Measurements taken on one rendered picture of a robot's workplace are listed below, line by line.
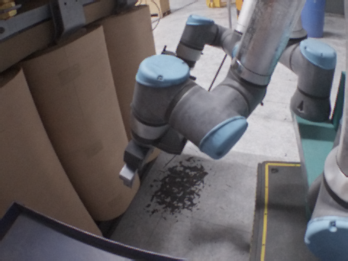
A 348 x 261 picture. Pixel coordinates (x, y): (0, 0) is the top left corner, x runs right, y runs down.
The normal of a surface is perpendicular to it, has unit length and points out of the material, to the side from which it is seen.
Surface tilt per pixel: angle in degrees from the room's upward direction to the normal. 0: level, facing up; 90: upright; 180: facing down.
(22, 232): 0
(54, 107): 90
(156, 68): 19
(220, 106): 25
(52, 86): 90
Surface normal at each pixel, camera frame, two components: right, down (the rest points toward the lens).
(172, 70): 0.15, -0.65
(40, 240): -0.11, -0.80
